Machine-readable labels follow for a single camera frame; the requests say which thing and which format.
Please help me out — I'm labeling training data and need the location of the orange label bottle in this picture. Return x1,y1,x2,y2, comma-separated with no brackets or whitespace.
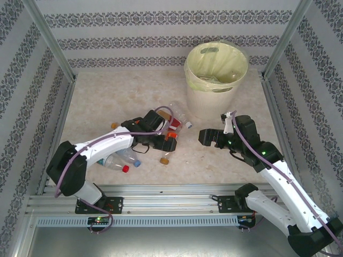
160,130,180,165

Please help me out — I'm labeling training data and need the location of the red gold label bottle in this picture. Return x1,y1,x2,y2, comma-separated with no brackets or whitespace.
159,111,183,132

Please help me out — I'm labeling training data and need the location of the blue capped water bottle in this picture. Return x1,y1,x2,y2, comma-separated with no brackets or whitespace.
116,148,143,168

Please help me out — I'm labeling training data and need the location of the green label bottle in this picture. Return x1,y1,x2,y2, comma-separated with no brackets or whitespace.
199,75,223,84

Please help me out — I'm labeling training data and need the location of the red capped water bottle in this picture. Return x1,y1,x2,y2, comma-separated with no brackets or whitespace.
96,155,130,173

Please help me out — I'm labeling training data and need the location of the cream plastic bin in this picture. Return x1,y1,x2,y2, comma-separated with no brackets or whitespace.
184,41,249,120

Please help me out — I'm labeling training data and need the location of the pale yellow bin liner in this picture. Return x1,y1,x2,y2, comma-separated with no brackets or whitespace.
184,39,249,93

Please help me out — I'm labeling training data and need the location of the grey metal sheet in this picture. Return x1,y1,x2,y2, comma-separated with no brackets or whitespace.
26,226,329,257

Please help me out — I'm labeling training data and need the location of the aluminium side rail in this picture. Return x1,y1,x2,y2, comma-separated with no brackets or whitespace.
37,80,77,195
261,76,306,193

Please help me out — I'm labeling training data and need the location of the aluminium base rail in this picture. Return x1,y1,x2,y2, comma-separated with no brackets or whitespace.
26,184,316,215

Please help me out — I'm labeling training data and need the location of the slotted grey cable duct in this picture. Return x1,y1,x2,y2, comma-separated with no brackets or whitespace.
36,216,240,227

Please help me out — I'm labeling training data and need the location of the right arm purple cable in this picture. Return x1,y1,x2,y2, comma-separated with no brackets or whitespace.
232,110,343,256

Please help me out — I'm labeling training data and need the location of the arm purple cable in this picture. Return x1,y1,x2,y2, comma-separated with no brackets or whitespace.
232,110,343,256
54,105,175,233

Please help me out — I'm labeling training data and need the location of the aluminium frame post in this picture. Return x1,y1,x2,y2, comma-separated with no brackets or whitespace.
262,0,314,80
21,0,77,82
8,213,37,257

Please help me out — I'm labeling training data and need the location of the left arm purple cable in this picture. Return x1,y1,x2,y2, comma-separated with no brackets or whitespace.
54,105,175,233

